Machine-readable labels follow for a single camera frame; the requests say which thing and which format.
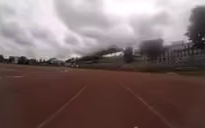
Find red running track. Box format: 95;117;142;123
0;63;205;128

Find tall dark building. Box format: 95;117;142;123
138;37;165;63

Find white painted lane lines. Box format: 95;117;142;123
0;68;176;128

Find dark green grass strip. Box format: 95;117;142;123
78;63;205;78

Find row of trees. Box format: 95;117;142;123
0;52;65;66

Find pale railing fence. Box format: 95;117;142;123
146;40;205;69

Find dark tree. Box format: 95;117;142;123
185;4;205;50

